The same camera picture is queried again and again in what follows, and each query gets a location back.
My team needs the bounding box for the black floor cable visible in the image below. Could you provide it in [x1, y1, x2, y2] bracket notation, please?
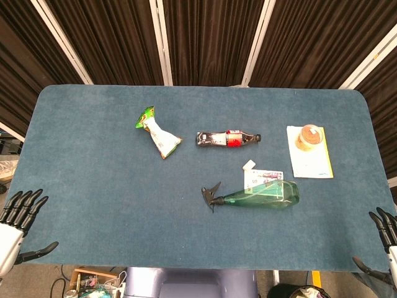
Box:
[51, 265, 68, 298]

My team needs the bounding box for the black waste bin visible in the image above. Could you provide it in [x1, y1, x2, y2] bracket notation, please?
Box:
[267, 282, 326, 298]

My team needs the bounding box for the white frame pole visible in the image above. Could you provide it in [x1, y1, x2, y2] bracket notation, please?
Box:
[30, 0, 94, 85]
[0, 121, 25, 143]
[338, 30, 397, 90]
[149, 0, 174, 86]
[240, 0, 276, 88]

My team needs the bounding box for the green spray bottle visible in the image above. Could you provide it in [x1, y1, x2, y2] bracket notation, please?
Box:
[200, 179, 301, 214]

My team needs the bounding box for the green and white snack bag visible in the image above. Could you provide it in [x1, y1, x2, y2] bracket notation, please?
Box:
[134, 106, 184, 160]

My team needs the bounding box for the printed white card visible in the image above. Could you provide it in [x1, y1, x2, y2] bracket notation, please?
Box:
[243, 169, 284, 191]

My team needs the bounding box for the wooden box with clutter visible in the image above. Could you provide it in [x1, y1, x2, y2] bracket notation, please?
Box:
[68, 267, 120, 298]

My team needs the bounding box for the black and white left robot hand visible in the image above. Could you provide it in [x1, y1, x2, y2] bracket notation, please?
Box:
[0, 188, 60, 279]

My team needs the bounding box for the cola bottle with red label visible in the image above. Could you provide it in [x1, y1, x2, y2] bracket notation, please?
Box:
[195, 130, 262, 148]

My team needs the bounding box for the dark brown curtain panel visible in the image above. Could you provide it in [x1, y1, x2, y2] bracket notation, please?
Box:
[356, 46, 397, 202]
[163, 0, 264, 86]
[0, 0, 86, 137]
[46, 0, 164, 86]
[251, 0, 397, 88]

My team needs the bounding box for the white booklet with yellow edge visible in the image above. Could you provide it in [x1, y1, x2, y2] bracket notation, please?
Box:
[286, 125, 335, 179]

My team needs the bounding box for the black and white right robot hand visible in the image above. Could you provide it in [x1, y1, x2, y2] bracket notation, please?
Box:
[352, 207, 397, 283]

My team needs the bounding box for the white cable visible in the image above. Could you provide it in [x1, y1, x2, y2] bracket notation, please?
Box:
[105, 270, 128, 292]

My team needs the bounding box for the purple robot torso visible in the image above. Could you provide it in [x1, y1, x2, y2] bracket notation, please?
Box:
[123, 266, 259, 298]

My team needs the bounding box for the blue carpet table cover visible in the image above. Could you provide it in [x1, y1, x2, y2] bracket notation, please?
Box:
[5, 84, 396, 274]

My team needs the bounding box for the round clear container brown lid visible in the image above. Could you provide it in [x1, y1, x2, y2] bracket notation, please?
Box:
[294, 124, 325, 152]

